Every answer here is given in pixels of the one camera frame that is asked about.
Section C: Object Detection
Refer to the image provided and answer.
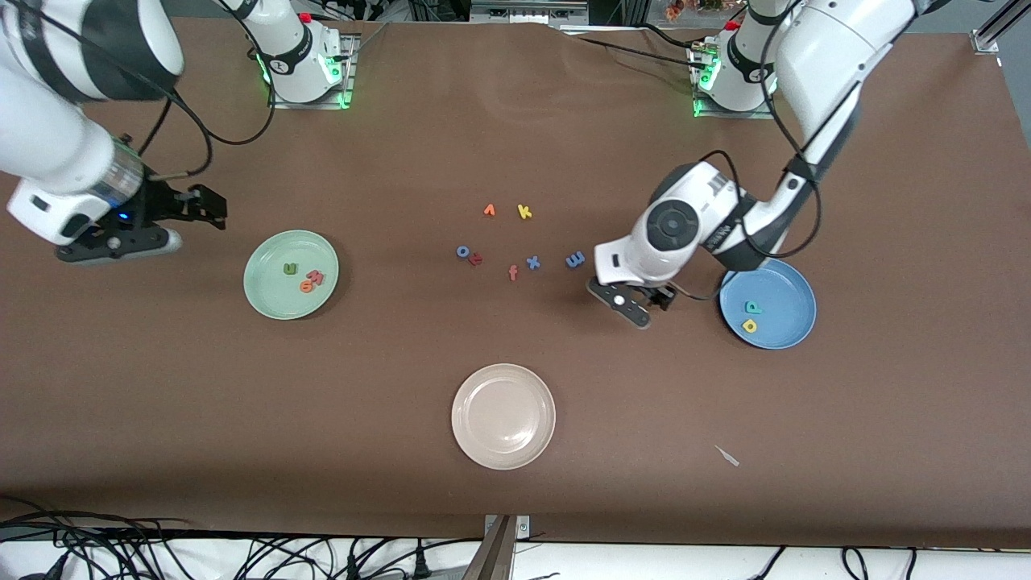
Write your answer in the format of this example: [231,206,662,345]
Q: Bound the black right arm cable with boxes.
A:
[137,48,276,180]

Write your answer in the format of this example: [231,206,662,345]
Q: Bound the green plate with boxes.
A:
[243,230,340,321]

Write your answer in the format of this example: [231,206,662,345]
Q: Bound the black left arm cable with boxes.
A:
[673,24,824,302]

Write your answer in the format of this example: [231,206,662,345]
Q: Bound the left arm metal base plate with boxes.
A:
[691,39,779,121]

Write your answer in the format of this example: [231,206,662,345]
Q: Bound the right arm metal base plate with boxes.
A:
[268,32,357,110]

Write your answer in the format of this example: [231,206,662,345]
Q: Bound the grey metal device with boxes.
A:
[470,0,590,27]

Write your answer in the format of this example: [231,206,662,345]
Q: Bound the orange flowers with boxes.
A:
[664,0,727,23]

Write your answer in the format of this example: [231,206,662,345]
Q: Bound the aluminium frame profile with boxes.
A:
[970,0,1031,56]

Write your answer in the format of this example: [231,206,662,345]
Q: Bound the black cable on table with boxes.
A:
[564,23,703,72]

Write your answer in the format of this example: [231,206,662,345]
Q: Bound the brown table cover sheet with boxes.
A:
[0,16,1031,550]

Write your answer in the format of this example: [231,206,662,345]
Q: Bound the blue plate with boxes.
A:
[718,258,818,350]

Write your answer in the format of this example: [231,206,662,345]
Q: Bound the aluminium clamp bracket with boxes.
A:
[463,514,532,580]

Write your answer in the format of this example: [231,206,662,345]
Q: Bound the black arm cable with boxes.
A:
[137,48,276,180]
[673,24,824,302]

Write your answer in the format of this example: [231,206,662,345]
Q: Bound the beige plate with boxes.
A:
[451,363,557,471]

